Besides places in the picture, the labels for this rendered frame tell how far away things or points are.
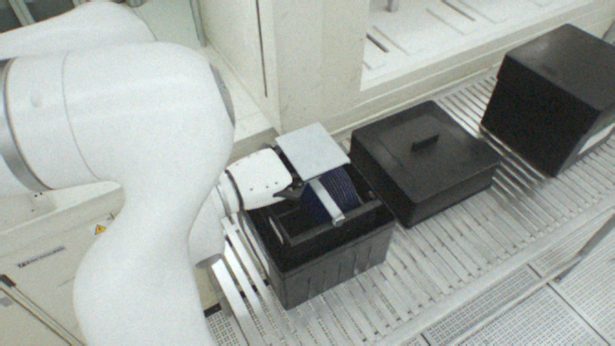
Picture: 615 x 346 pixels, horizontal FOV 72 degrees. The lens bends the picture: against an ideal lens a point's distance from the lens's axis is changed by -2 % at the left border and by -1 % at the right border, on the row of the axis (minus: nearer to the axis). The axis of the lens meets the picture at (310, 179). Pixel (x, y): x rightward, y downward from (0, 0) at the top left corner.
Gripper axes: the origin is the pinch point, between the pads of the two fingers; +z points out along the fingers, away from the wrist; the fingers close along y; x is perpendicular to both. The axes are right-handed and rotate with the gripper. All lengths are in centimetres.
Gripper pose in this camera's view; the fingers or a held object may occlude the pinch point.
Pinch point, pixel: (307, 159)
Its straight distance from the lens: 83.9
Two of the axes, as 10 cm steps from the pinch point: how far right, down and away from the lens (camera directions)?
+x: 0.0, -6.4, -7.7
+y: 4.8, 6.7, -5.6
